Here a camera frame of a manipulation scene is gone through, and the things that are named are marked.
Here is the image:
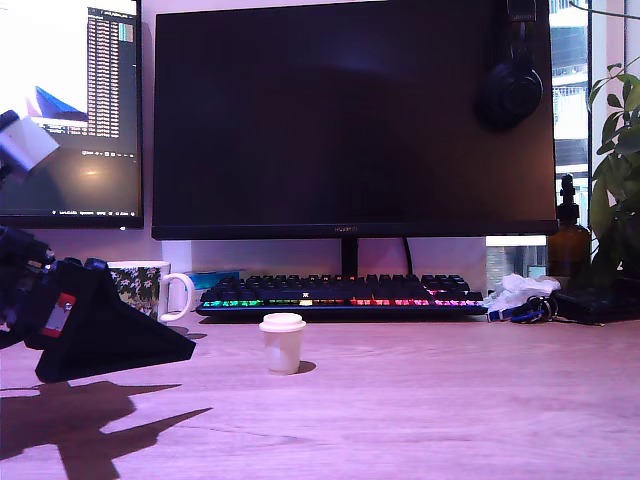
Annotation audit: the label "backlit black keyboard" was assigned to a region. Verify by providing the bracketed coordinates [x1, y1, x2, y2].
[194, 272, 490, 317]

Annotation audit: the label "amber pump bottle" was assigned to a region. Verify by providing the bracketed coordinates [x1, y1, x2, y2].
[547, 173, 592, 279]

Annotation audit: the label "white coffee capsule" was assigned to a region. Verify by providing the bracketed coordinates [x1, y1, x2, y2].
[258, 312, 307, 376]

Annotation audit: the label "illustrated ceramic mug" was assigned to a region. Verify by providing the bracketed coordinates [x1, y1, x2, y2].
[107, 259, 196, 324]

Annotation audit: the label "black headphones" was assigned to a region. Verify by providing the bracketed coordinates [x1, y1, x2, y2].
[473, 0, 545, 134]

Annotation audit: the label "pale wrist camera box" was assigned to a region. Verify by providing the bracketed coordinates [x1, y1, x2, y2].
[0, 110, 60, 189]

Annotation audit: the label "black pouch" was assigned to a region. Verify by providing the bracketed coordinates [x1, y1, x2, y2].
[552, 284, 640, 326]

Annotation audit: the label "green leafy plant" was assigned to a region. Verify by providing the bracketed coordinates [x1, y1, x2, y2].
[585, 60, 640, 281]

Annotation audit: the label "crumpled white tissue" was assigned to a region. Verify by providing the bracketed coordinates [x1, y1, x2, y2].
[483, 273, 562, 314]

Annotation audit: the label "keys with blue lanyard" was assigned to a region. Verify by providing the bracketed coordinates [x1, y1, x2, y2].
[487, 294, 560, 325]

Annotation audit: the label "blue tissue pack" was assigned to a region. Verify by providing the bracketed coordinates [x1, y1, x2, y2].
[188, 269, 246, 292]

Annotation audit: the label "lit computer monitor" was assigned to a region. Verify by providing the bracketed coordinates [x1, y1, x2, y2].
[0, 0, 145, 231]

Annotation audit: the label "large black computer monitor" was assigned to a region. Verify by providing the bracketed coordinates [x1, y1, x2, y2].
[150, 0, 559, 279]

